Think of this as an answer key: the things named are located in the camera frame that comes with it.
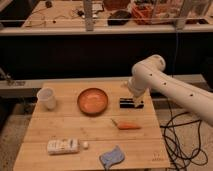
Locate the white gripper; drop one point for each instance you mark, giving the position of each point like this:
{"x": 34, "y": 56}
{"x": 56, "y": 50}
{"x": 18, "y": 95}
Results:
{"x": 137, "y": 94}

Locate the orange ceramic bowl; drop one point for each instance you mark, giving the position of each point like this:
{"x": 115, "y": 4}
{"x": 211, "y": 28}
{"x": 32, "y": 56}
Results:
{"x": 92, "y": 101}

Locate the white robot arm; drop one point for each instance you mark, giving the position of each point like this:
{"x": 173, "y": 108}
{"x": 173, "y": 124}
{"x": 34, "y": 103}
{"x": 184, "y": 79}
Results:
{"x": 148, "y": 73}

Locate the black rectangular box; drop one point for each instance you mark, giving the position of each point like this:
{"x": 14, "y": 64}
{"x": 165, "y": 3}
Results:
{"x": 128, "y": 103}

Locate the orange carrot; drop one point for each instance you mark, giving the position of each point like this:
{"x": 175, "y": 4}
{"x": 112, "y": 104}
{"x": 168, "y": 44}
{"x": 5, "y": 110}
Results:
{"x": 126, "y": 125}

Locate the blue folded cloth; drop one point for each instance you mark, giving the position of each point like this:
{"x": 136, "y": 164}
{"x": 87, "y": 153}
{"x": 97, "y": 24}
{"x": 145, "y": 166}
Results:
{"x": 108, "y": 159}

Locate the black object on shelf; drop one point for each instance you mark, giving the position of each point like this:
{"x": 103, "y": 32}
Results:
{"x": 119, "y": 17}

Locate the orange basket on shelf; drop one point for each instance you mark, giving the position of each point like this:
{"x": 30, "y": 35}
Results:
{"x": 142, "y": 15}

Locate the translucent plastic cup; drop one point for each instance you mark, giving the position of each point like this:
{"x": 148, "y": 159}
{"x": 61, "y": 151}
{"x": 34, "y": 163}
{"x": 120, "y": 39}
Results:
{"x": 47, "y": 98}

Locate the white lotion bottle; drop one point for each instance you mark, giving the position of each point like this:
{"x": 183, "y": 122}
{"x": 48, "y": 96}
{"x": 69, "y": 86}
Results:
{"x": 65, "y": 146}

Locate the metal rail beam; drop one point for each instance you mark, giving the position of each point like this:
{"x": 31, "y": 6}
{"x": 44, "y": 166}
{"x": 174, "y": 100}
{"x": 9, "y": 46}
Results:
{"x": 29, "y": 88}

